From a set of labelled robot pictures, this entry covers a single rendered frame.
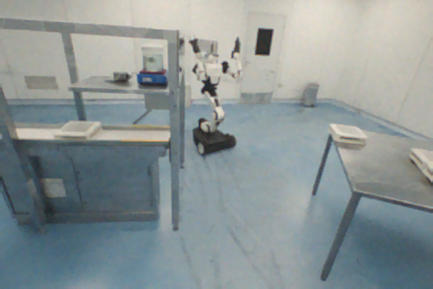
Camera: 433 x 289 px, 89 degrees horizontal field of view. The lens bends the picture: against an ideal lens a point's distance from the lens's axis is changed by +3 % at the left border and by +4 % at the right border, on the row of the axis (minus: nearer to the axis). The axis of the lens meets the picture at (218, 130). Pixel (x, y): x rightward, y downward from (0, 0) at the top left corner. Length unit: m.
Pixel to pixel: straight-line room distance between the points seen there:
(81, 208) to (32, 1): 4.28
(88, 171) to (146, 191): 0.48
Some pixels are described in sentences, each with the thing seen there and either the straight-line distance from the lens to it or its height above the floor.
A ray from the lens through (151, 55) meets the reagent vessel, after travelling 1.65.
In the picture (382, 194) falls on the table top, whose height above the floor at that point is 0.85.
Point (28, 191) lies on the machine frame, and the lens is 2.24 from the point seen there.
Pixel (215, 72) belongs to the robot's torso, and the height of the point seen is 1.15.
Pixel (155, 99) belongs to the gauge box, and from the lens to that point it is 1.83.
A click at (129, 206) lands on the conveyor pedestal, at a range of 2.20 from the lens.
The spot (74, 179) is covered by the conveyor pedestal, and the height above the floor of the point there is 0.48.
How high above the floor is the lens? 1.64
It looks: 24 degrees down
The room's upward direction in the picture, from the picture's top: 4 degrees clockwise
